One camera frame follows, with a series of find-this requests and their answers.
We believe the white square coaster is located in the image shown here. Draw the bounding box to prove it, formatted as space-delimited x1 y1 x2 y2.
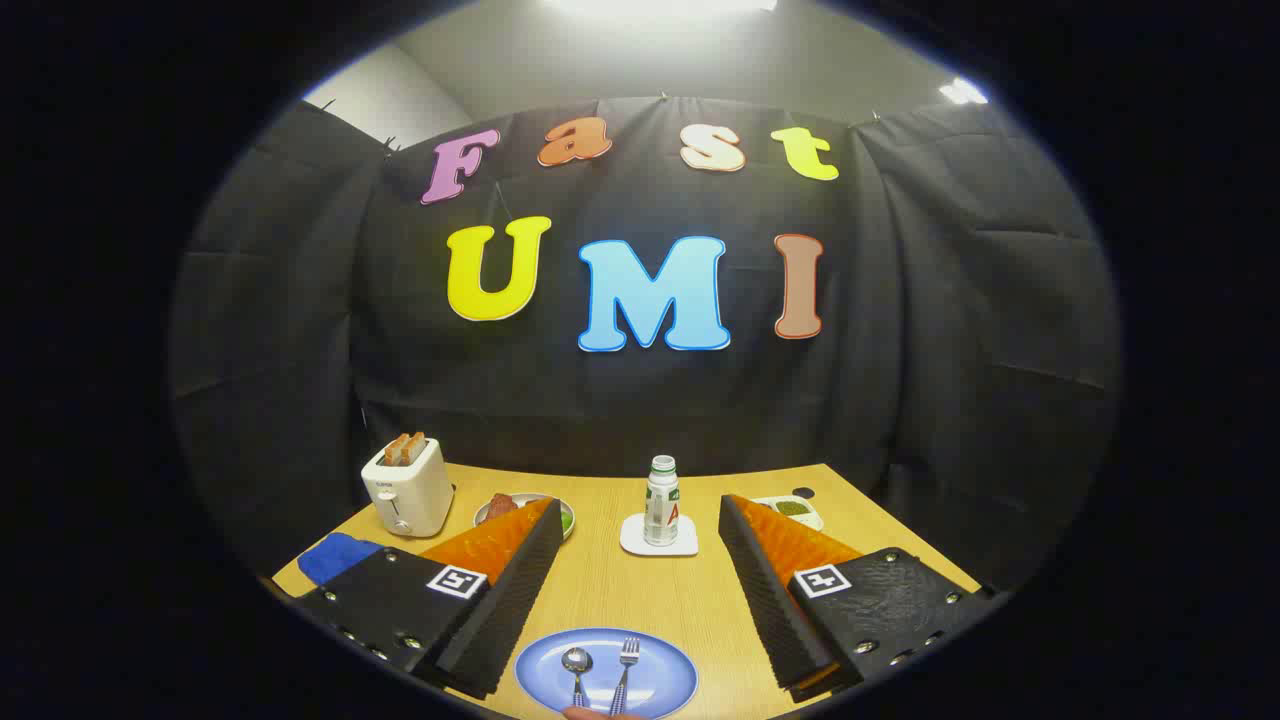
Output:
619 513 700 558

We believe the white divided bean tray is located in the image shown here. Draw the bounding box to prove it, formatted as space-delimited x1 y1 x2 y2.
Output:
752 495 826 533

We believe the blue round plate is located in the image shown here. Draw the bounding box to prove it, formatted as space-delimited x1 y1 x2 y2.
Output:
514 627 699 719

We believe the spoon with checked handle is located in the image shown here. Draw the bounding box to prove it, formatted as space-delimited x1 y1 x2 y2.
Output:
561 647 595 709

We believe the white oval food plate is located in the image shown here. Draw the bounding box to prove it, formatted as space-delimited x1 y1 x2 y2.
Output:
474 492 577 541

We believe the fork with checked handle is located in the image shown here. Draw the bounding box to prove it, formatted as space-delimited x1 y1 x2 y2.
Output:
610 638 642 716

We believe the white drink bottle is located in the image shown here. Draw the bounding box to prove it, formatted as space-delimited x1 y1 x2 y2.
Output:
643 455 683 547

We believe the white toaster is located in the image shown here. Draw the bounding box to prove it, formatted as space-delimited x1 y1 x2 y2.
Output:
360 437 456 538

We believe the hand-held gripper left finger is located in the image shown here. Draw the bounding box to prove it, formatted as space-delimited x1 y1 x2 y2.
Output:
290 497 566 701

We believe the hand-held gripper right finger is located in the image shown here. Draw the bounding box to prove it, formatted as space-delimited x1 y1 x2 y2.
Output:
718 494 1001 703

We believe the blue folded cloth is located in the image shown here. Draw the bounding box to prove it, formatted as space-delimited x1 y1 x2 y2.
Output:
297 532 386 587

